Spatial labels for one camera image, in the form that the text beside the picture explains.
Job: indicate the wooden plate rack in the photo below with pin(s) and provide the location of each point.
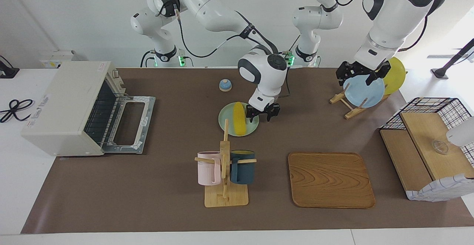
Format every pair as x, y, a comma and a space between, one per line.
353, 112

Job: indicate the white box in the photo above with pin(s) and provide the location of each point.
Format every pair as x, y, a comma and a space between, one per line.
55, 58

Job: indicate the light blue round plate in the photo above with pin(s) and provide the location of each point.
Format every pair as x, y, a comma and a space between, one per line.
363, 93

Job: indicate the green lit connector box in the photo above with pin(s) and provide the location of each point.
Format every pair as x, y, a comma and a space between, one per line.
181, 60
289, 58

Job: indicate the pink mug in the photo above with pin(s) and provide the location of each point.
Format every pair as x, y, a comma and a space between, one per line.
207, 169

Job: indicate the beige toaster oven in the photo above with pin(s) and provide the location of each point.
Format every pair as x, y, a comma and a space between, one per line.
63, 104

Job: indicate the brown table mat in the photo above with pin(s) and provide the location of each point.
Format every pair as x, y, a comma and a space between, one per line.
166, 193

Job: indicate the small clear glass bowl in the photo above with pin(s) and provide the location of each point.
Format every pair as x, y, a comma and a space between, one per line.
440, 147

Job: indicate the dark blue mug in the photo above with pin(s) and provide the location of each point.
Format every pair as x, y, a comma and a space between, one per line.
242, 169

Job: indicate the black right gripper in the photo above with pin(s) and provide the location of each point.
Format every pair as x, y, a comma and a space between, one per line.
263, 111

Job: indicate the yellow corn cob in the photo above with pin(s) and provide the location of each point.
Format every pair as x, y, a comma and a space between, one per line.
239, 119

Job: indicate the small blue call bell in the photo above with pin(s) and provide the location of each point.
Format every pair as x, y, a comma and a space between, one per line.
225, 86

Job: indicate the black clamp stand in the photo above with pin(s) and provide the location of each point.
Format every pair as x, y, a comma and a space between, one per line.
9, 73

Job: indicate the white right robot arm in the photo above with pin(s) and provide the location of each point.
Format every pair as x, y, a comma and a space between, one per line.
214, 12

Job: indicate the black angled pole stand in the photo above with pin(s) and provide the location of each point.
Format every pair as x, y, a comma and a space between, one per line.
450, 65

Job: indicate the white rounded object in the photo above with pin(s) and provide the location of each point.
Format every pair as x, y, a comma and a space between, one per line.
461, 134

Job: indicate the brown wooden tray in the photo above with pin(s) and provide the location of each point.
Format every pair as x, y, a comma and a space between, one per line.
331, 180

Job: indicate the pale green round plate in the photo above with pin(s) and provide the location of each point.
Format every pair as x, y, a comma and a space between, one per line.
226, 121

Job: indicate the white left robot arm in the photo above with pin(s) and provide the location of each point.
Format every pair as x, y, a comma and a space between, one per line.
392, 19

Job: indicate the yellow round plate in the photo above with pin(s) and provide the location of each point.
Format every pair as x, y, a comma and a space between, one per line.
396, 76

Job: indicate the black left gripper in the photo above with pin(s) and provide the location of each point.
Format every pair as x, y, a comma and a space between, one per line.
361, 69

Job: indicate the wooden mug tree stand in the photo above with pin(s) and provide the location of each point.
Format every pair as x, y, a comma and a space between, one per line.
226, 197

